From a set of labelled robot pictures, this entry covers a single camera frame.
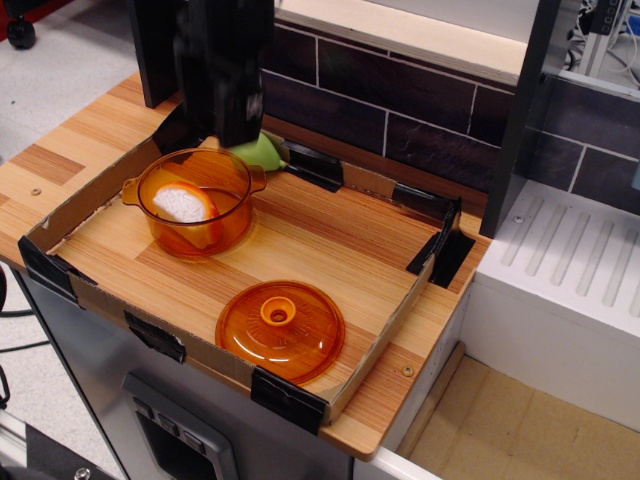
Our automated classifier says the salmon sushi toy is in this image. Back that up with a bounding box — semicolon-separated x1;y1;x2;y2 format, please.
152;181;221;249

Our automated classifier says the orange transparent pot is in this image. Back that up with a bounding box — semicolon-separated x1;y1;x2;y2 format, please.
122;148;267;258

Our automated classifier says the dark grey shelf post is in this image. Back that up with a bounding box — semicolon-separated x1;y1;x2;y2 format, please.
480;0;581;238

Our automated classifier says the white toy sink drainboard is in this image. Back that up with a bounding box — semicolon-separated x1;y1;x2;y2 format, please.
460;182;639;429

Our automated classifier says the light wooden shelf board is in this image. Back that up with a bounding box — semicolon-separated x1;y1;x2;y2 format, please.
276;0;527;86

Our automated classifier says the black vertical post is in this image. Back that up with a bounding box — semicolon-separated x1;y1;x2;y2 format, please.
127;0;185;108

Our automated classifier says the silver toy oven front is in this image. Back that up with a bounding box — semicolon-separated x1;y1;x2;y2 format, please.
14;271;354;479

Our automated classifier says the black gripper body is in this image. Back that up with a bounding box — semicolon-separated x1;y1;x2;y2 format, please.
173;1;275;147

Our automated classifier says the black caster wheel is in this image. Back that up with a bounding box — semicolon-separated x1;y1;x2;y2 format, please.
6;17;36;50

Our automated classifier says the orange transparent pot lid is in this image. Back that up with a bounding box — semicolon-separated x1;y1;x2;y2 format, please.
215;280;346;385

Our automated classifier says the cardboard fence with black tape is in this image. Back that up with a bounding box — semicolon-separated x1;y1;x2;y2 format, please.
18;138;472;437

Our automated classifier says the green toy pear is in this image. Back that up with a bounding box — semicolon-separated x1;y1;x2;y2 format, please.
231;132;286;172

